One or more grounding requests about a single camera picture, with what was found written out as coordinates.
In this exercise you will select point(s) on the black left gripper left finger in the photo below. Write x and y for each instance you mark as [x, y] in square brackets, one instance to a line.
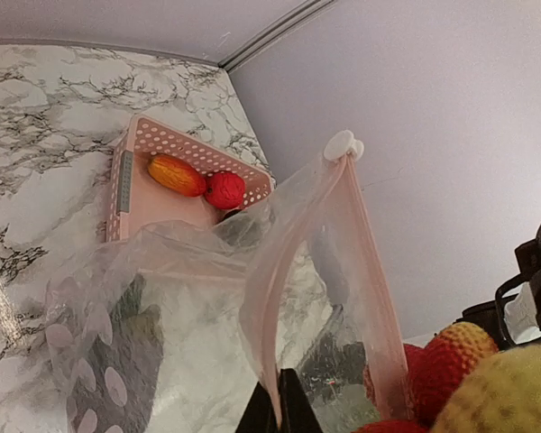
[258, 416]

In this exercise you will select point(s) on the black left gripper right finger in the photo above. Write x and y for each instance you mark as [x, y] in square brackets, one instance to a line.
[297, 413]

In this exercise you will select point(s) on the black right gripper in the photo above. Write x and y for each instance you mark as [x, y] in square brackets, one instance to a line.
[513, 318]

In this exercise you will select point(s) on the clear zip top bag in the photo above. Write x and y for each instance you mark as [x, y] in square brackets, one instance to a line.
[313, 298]

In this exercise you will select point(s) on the bunch of red lychees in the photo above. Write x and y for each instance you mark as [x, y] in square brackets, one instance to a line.
[461, 382]

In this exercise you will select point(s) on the green cucumber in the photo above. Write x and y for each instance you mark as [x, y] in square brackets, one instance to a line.
[128, 312]

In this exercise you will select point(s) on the green avocado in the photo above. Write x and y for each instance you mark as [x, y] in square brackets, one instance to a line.
[238, 228]

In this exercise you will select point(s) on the red strawberry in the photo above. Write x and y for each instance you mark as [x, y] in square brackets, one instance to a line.
[224, 190]

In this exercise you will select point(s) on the pink plastic basket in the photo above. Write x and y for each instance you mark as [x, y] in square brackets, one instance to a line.
[169, 194]

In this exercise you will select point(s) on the orange carrot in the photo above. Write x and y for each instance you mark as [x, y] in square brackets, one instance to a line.
[177, 175]

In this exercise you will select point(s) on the right aluminium corner post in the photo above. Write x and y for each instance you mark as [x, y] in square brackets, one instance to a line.
[274, 32]

